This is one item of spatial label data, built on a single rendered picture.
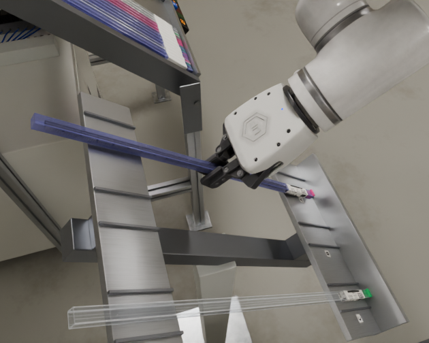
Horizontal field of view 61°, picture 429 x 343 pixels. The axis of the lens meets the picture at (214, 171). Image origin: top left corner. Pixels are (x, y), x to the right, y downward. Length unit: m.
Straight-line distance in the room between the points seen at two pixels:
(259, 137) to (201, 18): 2.01
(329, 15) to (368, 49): 0.06
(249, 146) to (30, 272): 1.23
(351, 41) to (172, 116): 1.46
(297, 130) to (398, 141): 1.49
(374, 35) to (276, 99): 0.13
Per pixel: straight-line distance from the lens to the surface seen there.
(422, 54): 0.47
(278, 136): 0.46
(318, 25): 0.47
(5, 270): 1.63
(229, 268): 0.58
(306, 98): 0.45
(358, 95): 0.46
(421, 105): 2.15
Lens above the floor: 1.35
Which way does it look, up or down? 56 degrees down
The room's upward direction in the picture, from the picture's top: straight up
